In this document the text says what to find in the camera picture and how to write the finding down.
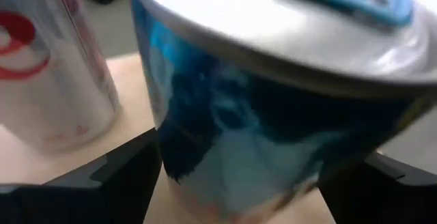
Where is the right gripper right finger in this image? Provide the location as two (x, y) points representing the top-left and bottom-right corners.
(317, 151), (437, 224)

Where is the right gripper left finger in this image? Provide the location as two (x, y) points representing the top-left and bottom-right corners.
(0, 127), (164, 224)

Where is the silver Diet Coke can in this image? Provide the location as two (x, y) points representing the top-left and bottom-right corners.
(0, 0), (122, 154)

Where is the blue silver slim energy can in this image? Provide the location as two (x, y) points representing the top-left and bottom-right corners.
(124, 0), (437, 224)

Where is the wooden shelf with black frame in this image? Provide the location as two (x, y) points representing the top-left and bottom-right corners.
(0, 51), (339, 224)

